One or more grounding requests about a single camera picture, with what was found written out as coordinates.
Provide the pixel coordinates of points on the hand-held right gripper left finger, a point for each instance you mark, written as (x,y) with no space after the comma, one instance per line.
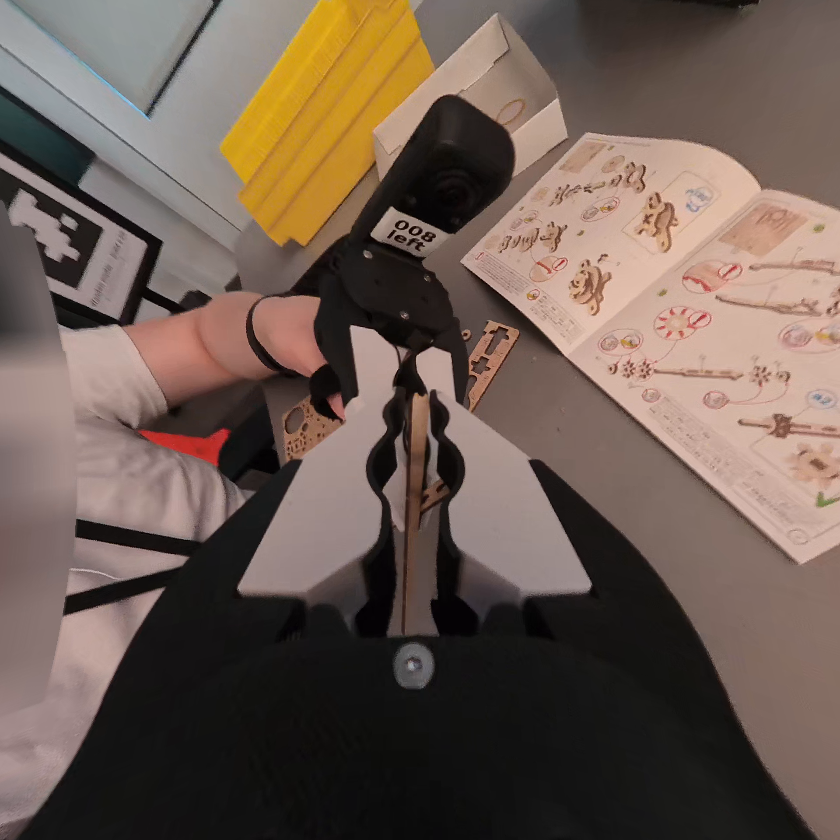
(315,518)

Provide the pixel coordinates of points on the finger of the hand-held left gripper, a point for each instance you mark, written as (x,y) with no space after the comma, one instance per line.
(441,374)
(374,367)

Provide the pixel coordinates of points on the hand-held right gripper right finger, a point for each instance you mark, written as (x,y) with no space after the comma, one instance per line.
(512,518)

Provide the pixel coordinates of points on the small notched wooden part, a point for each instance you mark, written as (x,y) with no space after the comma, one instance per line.
(436,493)

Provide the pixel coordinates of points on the thin wooden model sheet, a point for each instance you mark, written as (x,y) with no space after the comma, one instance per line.
(413,538)

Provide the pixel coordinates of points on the person's left forearm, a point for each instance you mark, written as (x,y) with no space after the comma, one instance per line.
(190,341)

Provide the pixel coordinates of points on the person's left hand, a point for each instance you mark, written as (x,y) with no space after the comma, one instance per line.
(289,328)

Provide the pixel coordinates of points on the wooden sheet with round holes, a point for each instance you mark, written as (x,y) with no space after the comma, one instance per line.
(295,441)

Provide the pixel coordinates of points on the red object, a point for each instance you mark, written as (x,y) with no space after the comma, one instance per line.
(197,443)

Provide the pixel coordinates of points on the yellow ribbed plastic block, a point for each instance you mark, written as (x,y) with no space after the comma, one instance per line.
(315,131)

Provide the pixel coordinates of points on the person's white shirt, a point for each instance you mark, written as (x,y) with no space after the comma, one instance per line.
(131,485)

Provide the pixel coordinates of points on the white cardboard tray box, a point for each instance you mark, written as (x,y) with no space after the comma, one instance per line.
(492,69)

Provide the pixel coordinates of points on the open instruction booklet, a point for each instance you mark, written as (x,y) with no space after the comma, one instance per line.
(689,328)

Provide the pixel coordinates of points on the black and white marker board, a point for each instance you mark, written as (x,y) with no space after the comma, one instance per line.
(98,262)

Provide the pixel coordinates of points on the wooden frame offcut part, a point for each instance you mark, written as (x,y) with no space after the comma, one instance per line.
(502,328)

